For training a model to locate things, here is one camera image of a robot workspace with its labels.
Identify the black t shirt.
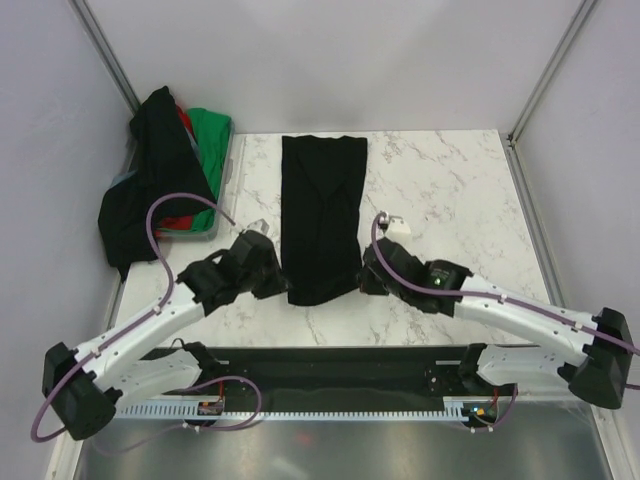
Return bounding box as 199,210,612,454
281,135,368,307
98,86,214,279

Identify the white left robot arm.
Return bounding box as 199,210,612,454
42,230,287,440

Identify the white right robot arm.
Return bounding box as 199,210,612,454
363,238,637,410

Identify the clear plastic bin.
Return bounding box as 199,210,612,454
98,108,232,250

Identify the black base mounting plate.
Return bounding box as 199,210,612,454
184,342,514,405

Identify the green t shirt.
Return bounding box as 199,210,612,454
187,108,232,203

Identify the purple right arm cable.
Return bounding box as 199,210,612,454
370,211,640,434

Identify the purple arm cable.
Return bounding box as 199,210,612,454
29,192,264,456
370,211,640,434

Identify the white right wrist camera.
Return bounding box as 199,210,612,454
377,212,412,242

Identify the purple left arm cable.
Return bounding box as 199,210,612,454
29,192,264,456

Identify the aluminium front rail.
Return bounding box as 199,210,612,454
64,344,624,409

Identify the white slotted cable duct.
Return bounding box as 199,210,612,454
116,393,497,421

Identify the left aluminium frame post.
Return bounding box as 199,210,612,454
69,0,140,112

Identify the aluminium frame post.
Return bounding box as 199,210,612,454
69,0,140,112
505,0,600,149

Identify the right aluminium frame post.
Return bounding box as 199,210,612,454
505,0,600,149

